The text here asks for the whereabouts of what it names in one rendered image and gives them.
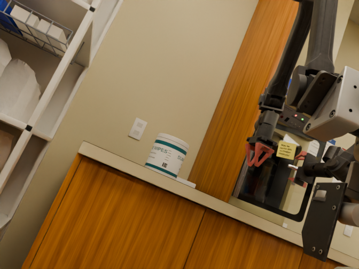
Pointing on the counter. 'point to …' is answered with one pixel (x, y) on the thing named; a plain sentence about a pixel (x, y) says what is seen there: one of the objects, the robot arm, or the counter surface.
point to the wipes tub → (167, 155)
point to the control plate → (288, 112)
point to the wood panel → (242, 99)
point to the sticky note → (286, 150)
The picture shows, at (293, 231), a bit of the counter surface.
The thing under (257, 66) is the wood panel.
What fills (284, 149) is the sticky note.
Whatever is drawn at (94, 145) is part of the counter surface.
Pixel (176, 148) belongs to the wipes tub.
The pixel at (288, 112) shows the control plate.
